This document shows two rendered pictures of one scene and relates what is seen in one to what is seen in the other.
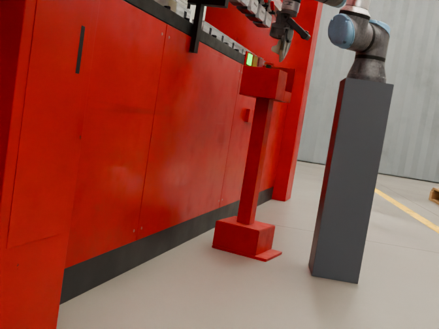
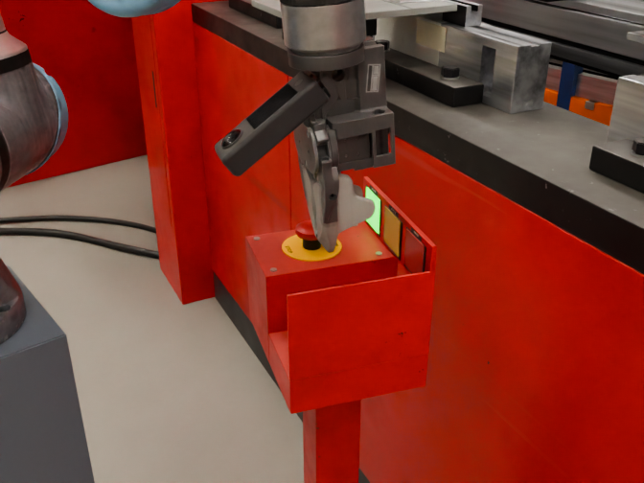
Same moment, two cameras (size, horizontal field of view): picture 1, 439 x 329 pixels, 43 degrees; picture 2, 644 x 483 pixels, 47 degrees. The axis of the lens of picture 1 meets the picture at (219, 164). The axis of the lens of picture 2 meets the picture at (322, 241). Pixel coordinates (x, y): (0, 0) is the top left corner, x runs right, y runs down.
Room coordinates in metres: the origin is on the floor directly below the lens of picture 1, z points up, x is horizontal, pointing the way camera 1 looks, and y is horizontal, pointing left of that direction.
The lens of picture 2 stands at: (2.89, -0.66, 1.19)
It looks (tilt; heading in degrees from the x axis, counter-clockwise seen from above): 27 degrees down; 137
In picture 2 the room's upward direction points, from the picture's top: straight up
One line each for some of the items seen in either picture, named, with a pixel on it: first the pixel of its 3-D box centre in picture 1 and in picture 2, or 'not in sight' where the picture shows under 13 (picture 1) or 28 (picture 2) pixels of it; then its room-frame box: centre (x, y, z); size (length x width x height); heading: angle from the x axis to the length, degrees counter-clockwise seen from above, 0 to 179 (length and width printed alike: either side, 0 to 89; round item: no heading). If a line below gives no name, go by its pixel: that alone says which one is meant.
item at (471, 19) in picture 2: not in sight; (436, 5); (2.12, 0.31, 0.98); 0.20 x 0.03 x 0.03; 164
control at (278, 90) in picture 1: (268, 78); (332, 286); (2.36, -0.15, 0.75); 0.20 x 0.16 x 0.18; 155
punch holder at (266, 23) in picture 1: (263, 12); not in sight; (3.62, -0.13, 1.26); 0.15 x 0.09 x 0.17; 164
